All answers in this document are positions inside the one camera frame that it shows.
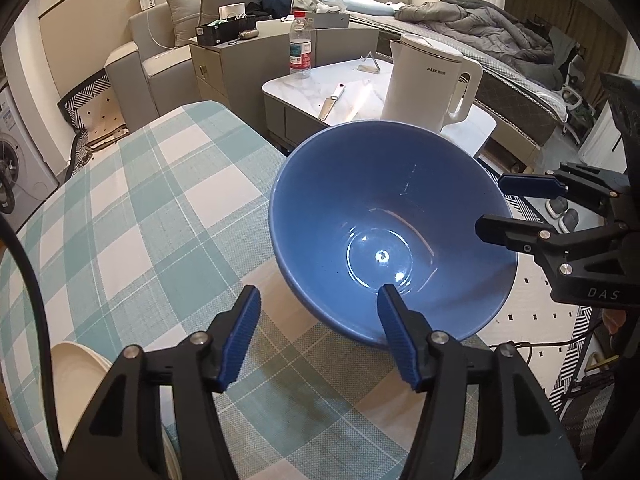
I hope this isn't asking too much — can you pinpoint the blue bowl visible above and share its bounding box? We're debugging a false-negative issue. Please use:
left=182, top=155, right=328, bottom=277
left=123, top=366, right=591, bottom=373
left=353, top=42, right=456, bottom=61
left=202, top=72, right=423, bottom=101
left=268, top=120, right=519, bottom=350

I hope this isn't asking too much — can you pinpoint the person's right hand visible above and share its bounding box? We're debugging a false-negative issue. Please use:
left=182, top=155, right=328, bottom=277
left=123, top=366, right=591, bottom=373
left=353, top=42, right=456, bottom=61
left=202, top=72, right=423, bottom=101
left=603, top=308, right=629, bottom=336

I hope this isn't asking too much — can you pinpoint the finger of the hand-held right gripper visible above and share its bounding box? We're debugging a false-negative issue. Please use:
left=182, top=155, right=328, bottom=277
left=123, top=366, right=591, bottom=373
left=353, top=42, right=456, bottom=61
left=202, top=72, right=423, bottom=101
left=474, top=213, right=629, bottom=274
left=498, top=162, right=631, bottom=216

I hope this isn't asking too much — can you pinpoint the light blue pillow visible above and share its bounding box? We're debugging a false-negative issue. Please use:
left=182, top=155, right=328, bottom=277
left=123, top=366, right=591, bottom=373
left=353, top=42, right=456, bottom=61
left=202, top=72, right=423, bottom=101
left=315, top=0, right=401, bottom=17

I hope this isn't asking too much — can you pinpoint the white electric kettle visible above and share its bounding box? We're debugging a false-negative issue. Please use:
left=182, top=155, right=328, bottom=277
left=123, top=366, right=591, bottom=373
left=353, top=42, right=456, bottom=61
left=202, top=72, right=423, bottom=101
left=380, top=33, right=484, bottom=135

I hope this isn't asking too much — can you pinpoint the black storage box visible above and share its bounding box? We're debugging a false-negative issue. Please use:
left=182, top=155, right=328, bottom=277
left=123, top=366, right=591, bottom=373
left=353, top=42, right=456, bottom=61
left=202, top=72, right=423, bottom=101
left=195, top=16, right=259, bottom=46

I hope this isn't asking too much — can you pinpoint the marble coffee table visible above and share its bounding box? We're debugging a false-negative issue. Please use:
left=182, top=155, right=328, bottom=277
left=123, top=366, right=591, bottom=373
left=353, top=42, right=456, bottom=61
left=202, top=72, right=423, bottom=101
left=262, top=57, right=497, bottom=159

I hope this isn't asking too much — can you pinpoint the small cream plate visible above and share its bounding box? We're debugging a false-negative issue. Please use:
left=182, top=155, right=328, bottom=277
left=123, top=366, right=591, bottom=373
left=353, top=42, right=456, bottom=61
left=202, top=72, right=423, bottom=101
left=40, top=341, right=118, bottom=463

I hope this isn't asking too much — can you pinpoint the grey side cabinet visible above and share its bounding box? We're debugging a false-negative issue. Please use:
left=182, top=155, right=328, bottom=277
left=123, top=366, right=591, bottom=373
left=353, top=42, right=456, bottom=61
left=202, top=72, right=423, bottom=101
left=189, top=25, right=379, bottom=117

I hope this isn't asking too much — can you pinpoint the white charging cable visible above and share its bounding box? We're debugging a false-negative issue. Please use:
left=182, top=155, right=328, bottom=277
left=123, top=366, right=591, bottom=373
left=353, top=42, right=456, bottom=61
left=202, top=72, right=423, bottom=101
left=146, top=9, right=176, bottom=53

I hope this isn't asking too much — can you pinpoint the black white patterned rug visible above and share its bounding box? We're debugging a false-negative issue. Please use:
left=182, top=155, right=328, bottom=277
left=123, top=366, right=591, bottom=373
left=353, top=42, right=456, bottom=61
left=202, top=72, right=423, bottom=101
left=57, top=72, right=132, bottom=181
left=450, top=160, right=617, bottom=411

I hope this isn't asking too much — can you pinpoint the black cable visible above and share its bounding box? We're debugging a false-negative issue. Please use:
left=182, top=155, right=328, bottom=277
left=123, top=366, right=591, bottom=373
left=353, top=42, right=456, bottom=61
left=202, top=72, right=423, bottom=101
left=0, top=212, right=69, bottom=461

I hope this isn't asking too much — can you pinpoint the kitchen knife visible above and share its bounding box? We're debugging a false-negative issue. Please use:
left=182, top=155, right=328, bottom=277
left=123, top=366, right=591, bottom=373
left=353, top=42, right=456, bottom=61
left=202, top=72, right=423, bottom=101
left=318, top=84, right=346, bottom=121

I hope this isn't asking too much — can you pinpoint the upholstered bed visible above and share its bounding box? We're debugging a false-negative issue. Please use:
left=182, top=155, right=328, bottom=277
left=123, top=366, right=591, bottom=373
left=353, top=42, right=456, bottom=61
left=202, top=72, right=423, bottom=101
left=277, top=0, right=587, bottom=144

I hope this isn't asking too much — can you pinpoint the large cream plate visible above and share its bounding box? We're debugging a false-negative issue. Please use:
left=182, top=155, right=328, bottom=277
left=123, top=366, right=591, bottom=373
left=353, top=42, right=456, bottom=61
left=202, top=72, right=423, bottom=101
left=160, top=432, right=182, bottom=480

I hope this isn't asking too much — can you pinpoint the grey quilt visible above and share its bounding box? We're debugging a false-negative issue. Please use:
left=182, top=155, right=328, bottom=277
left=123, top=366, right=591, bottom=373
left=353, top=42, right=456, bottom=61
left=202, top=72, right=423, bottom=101
left=395, top=0, right=567, bottom=89

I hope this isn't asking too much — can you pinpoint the clear water bottle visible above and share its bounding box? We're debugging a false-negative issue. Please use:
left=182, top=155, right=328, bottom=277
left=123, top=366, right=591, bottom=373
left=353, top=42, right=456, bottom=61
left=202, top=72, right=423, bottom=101
left=289, top=10, right=314, bottom=80

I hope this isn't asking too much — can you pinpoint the grey cushion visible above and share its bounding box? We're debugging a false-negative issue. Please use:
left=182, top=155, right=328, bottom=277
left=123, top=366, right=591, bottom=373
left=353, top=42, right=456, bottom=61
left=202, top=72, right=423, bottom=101
left=199, top=0, right=266, bottom=29
left=163, top=0, right=202, bottom=49

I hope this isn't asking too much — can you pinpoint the white office chair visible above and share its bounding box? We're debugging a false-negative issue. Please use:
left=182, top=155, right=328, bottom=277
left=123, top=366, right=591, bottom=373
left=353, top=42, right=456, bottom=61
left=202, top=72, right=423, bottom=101
left=555, top=54, right=589, bottom=137

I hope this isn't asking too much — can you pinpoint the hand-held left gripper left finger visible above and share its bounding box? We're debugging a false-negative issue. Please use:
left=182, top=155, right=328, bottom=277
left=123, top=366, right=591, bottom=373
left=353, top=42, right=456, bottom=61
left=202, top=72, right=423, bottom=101
left=57, top=285, right=262, bottom=480

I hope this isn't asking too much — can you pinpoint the white washing machine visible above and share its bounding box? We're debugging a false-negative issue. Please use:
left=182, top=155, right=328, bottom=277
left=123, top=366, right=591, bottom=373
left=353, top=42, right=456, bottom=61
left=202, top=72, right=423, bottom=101
left=0, top=82, right=61, bottom=234

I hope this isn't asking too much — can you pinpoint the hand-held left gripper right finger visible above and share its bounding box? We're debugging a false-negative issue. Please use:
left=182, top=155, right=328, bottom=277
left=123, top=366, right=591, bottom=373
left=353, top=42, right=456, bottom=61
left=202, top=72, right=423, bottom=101
left=376, top=284, right=586, bottom=480

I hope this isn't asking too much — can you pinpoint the grey sofa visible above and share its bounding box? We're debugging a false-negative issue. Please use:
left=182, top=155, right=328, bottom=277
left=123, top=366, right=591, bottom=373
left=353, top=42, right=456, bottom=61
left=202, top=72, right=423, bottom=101
left=104, top=2, right=226, bottom=133

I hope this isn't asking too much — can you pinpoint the checkered tablecloth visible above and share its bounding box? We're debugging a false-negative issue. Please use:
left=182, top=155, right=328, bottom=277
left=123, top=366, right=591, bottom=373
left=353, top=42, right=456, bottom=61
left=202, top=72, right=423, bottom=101
left=0, top=101, right=501, bottom=480

